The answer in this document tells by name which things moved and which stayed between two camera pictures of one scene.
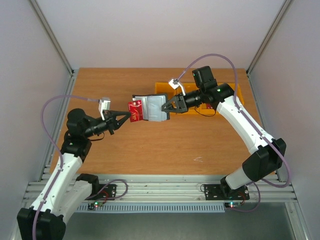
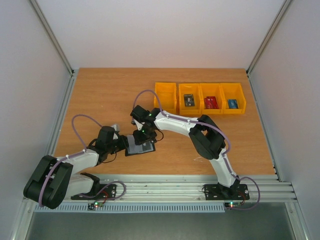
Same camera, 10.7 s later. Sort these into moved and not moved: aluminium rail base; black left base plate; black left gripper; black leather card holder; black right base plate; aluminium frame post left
Moved: black leather card holder; black left gripper
Not moved: aluminium rail base; aluminium frame post left; black right base plate; black left base plate
